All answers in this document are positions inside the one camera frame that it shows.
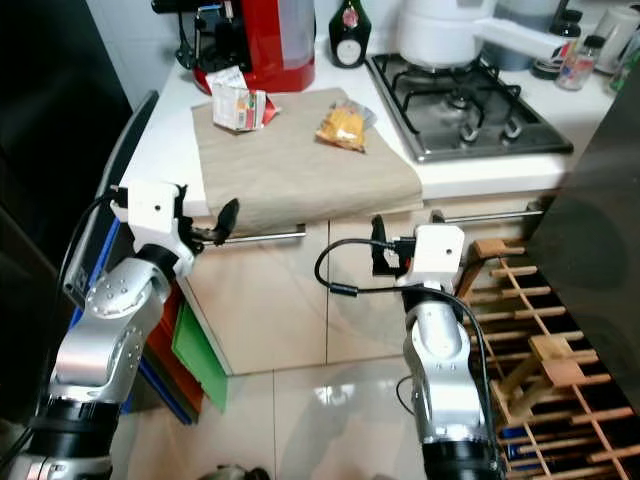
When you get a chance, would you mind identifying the beige cloth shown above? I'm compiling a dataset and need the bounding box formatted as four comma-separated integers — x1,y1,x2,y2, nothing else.
192,87,424,236

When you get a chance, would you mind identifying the grey leaning board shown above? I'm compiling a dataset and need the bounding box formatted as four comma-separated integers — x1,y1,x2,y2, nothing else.
60,90,161,301

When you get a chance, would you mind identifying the steel gas hob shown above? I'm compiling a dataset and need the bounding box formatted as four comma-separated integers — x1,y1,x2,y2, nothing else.
365,52,576,164

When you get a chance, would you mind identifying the white and red carton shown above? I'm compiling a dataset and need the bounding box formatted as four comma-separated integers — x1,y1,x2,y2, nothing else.
206,66,281,133

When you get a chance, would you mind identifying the blue flat board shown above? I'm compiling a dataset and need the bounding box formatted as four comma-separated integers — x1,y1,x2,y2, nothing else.
75,215,191,426

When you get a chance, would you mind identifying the green flat board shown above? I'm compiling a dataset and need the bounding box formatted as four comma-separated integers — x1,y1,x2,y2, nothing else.
170,300,229,413

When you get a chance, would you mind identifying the orange snack bag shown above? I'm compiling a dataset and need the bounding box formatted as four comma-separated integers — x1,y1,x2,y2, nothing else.
313,100,379,154

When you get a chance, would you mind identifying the black glossy tall appliance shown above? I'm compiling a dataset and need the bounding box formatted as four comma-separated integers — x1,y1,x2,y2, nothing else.
0,0,118,426

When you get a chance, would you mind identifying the wooden wine rack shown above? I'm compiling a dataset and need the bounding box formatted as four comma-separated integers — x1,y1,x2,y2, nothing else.
455,235,640,480

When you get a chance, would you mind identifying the red coffee machine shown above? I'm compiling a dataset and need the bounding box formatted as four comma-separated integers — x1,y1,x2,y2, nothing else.
152,0,316,96

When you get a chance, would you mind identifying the black-capped dark jar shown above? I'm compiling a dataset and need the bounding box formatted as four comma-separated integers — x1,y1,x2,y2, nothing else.
532,8,586,81

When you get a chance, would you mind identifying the dark green glass bottle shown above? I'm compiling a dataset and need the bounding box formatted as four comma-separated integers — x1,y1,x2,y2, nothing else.
328,0,373,69

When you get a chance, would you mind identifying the clear spice jar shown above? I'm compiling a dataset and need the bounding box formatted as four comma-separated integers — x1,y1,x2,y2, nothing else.
557,35,606,92

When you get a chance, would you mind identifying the grey metal kettle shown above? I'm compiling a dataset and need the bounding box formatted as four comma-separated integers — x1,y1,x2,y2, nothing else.
495,0,571,71

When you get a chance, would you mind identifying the dark robot left foot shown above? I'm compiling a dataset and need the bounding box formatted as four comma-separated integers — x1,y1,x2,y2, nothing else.
200,464,261,480

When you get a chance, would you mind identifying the white jug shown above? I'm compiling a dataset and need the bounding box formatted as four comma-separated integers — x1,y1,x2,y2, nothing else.
595,5,640,76

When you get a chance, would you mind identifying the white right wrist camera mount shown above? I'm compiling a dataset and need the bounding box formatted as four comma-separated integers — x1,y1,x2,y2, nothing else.
400,224,466,291

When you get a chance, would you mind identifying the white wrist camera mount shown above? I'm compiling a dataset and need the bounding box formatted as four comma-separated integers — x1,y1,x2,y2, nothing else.
112,182,191,259
400,224,466,291

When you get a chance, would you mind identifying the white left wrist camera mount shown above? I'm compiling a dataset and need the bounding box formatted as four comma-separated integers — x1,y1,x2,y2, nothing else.
112,182,191,259

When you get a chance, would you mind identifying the long steel drawer handle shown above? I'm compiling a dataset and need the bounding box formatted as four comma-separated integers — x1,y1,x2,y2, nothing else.
222,226,307,246
432,205,556,225

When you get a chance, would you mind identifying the thin black power cable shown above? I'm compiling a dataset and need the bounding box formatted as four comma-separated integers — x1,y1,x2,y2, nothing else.
394,375,417,417

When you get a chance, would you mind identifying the white pot with handle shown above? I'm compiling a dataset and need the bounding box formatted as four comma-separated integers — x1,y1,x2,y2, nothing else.
395,0,566,69

